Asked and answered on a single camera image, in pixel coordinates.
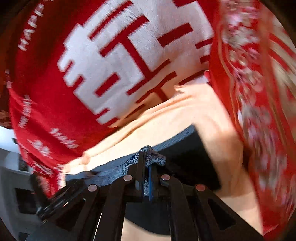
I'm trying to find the dark navy pants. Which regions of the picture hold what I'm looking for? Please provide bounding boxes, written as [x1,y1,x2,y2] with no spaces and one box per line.
[67,126,221,240]

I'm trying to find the peach sofa seat cover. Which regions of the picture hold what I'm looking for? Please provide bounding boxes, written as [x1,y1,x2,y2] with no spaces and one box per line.
[63,84,263,233]

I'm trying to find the red floral patterned cushion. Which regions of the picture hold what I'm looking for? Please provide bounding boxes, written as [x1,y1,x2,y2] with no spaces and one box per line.
[209,1,295,240]

